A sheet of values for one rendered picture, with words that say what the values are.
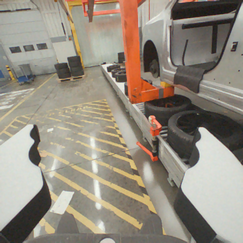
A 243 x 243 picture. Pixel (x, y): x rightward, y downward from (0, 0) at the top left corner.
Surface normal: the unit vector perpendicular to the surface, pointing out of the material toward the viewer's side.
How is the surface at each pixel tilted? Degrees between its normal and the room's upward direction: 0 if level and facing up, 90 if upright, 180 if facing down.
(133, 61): 90
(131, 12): 90
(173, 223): 0
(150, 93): 90
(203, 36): 87
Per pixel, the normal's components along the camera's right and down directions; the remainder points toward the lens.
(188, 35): 0.21, 0.43
